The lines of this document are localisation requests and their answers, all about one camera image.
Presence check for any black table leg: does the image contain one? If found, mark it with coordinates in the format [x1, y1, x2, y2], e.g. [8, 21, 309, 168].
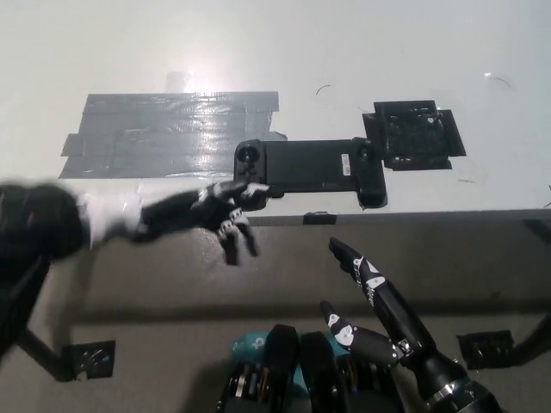
[511, 312, 551, 367]
[16, 326, 66, 382]

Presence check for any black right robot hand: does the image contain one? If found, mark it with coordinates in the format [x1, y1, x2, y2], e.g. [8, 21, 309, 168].
[319, 237, 439, 372]

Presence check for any black tape square patch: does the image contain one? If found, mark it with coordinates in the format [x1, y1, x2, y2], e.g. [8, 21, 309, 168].
[361, 98, 468, 172]

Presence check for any black game controller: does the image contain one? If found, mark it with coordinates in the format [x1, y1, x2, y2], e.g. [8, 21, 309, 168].
[232, 136, 388, 212]

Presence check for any grey duct tape patch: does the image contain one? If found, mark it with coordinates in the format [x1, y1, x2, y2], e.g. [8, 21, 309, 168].
[58, 89, 288, 180]

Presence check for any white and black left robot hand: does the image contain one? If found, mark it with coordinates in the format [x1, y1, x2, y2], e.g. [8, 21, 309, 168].
[81, 180, 272, 267]

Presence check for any small black tape strip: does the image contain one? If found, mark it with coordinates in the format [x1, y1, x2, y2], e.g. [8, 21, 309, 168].
[302, 210, 338, 226]

